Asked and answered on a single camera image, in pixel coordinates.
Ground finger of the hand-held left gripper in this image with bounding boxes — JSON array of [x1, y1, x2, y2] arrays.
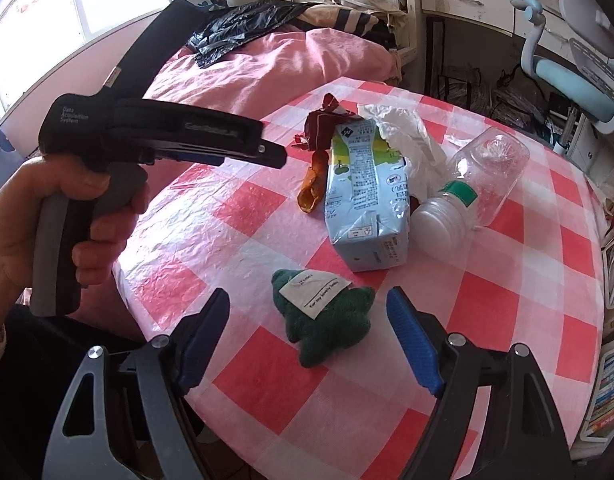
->
[[112, 100, 288, 170]]

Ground striped pillow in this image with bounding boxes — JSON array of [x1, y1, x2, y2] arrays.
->
[[297, 2, 383, 36]]

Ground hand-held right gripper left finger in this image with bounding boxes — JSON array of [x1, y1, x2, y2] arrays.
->
[[49, 287, 231, 480]]

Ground person's dark trousers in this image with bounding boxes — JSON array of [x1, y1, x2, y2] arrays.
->
[[0, 305, 152, 480]]

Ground black plastic bag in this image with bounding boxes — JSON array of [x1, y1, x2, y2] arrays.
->
[[189, 1, 318, 68]]

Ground person's left hand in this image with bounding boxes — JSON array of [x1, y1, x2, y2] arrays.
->
[[0, 152, 150, 341]]

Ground pile of clear plastic bags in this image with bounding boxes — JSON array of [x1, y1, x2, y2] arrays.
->
[[439, 62, 555, 128]]

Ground clear plastic bottle green label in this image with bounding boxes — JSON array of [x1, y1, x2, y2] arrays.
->
[[409, 127, 530, 256]]

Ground green plush toy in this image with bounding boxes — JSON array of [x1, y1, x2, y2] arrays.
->
[[271, 269, 378, 367]]

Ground red foil snack wrapper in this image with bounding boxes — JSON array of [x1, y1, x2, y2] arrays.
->
[[293, 94, 360, 216]]

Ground red white checked tablecloth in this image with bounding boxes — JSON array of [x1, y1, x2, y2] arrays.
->
[[112, 77, 605, 480]]

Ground crumpled white tissue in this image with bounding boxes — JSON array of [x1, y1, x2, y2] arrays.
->
[[357, 103, 450, 198]]

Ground row of colourful books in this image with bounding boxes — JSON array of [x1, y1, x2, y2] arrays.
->
[[584, 345, 614, 438]]

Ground light blue milk carton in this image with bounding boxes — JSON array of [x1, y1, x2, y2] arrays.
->
[[324, 119, 413, 273]]

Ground grey blue desk chair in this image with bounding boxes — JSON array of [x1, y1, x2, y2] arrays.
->
[[510, 0, 614, 156]]

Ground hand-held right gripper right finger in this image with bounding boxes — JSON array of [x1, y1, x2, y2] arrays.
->
[[386, 286, 573, 480]]

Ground pink blanket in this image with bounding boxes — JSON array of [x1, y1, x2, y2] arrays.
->
[[79, 27, 403, 343]]

